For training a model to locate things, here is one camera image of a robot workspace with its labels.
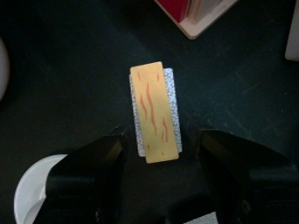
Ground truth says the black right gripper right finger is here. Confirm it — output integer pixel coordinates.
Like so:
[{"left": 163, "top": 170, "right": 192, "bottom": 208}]
[{"left": 197, "top": 129, "right": 299, "bottom": 224}]

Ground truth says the white flat block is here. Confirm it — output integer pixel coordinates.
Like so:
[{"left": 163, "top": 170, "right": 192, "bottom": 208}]
[{"left": 284, "top": 0, "right": 299, "bottom": 62}]

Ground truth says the white round plate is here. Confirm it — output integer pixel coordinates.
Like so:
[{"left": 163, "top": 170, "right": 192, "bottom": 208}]
[{"left": 13, "top": 153, "right": 70, "bottom": 224}]

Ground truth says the red and white wooden box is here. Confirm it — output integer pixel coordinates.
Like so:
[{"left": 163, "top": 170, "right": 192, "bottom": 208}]
[{"left": 153, "top": 0, "right": 239, "bottom": 40}]

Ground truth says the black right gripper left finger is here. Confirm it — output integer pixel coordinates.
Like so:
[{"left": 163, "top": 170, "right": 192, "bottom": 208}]
[{"left": 33, "top": 125, "right": 129, "bottom": 224}]

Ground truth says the wood-patterned rectangular block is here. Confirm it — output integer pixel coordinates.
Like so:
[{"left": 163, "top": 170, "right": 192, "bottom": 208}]
[{"left": 128, "top": 60, "right": 183, "bottom": 165}]

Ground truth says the white rounded dish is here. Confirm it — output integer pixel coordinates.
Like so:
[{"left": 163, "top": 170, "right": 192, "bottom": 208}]
[{"left": 0, "top": 38, "right": 12, "bottom": 103}]

